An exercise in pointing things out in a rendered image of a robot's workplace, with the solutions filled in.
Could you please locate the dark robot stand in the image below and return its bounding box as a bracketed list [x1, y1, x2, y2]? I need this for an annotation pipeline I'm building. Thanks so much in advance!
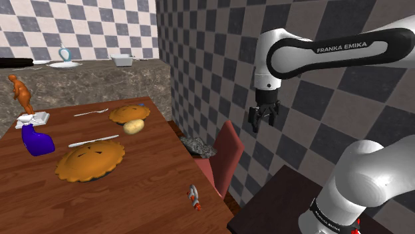
[226, 164, 386, 234]

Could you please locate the orange figure on white base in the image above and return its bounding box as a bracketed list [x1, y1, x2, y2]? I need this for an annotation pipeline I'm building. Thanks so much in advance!
[7, 74, 51, 130]

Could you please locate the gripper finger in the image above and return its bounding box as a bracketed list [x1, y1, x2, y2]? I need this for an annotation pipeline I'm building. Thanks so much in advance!
[267, 100, 281, 128]
[247, 106, 262, 134]

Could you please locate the brown wooden table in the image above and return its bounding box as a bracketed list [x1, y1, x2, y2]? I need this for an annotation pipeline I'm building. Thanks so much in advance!
[0, 96, 235, 234]

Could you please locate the blue spray bottle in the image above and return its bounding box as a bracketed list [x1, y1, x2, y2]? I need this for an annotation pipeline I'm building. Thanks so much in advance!
[17, 114, 57, 158]

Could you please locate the white knife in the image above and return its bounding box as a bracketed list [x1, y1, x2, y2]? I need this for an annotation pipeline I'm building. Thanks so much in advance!
[67, 134, 120, 148]

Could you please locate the yellow potato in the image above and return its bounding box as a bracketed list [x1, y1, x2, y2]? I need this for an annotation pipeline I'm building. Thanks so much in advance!
[122, 118, 146, 136]

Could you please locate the white fork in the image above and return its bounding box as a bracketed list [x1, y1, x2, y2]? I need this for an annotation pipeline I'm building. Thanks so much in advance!
[72, 108, 110, 118]

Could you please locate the grey marble counter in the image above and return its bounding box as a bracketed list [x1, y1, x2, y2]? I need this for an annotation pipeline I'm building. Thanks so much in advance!
[0, 43, 172, 138]

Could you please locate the large orange pie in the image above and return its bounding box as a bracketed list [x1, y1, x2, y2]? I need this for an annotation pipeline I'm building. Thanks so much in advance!
[54, 139, 126, 183]

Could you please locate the grey rock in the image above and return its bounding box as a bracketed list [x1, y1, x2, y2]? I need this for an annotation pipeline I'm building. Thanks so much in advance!
[180, 136, 218, 160]

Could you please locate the small orange and white toy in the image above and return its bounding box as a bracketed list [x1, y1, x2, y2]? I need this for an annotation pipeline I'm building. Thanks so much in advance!
[186, 184, 202, 212]

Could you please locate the small orange pie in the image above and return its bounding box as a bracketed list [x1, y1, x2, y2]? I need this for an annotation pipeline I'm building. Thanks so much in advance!
[108, 104, 152, 126]

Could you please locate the red chair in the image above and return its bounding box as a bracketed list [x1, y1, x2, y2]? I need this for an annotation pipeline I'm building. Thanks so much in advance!
[194, 120, 246, 199]

